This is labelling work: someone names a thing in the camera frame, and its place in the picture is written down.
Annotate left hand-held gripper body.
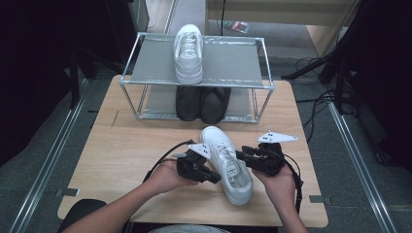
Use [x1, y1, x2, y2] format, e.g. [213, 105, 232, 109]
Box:
[172, 143, 212, 183]

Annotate metal floor rail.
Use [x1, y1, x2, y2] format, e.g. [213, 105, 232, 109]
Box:
[9, 79, 89, 233]
[323, 86, 397, 233]

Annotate white sneaker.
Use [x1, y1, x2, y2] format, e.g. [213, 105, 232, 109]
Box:
[198, 125, 255, 207]
[173, 23, 205, 85]

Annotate beige wooden cabinet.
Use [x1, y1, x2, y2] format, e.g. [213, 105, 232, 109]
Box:
[205, 0, 359, 56]

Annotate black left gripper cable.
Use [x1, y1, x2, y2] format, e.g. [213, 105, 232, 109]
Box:
[142, 139, 197, 183]

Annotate grey cabinet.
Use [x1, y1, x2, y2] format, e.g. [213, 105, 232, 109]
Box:
[127, 0, 151, 33]

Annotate black stand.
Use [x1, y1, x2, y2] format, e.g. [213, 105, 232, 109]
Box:
[66, 48, 98, 110]

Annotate black slipper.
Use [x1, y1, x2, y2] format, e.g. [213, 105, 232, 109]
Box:
[200, 86, 233, 125]
[175, 85, 205, 122]

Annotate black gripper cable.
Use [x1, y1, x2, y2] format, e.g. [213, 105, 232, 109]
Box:
[142, 139, 197, 183]
[282, 153, 304, 215]

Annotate black stand legs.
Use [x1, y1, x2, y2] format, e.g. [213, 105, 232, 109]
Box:
[281, 52, 346, 82]

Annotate colourful flat packet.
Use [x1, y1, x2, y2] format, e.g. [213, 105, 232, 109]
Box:
[223, 19, 251, 34]

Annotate black floor cables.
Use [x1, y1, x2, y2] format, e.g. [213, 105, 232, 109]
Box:
[293, 56, 344, 144]

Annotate black curtain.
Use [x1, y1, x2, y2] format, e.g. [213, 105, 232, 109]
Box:
[0, 0, 139, 168]
[339, 0, 412, 171]

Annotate person's right hand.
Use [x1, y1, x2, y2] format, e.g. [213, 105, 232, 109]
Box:
[253, 166, 297, 208]

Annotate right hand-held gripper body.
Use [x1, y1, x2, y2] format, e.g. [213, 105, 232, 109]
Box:
[251, 130, 298, 178]

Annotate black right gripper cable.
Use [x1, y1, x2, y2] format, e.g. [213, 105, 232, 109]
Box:
[282, 153, 304, 215]

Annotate person's grey clothing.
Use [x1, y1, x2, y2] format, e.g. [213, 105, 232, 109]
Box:
[149, 224, 229, 233]

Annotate black chair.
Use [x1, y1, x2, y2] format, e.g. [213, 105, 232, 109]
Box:
[57, 198, 109, 233]

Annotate metal shoe rack grey shelves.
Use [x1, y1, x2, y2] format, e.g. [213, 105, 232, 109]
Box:
[119, 31, 276, 125]

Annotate grey table bracket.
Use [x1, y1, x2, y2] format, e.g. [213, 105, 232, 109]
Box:
[54, 187, 81, 198]
[309, 194, 333, 206]

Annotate person's left hand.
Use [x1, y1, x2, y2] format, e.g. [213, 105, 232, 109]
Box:
[144, 159, 200, 195]

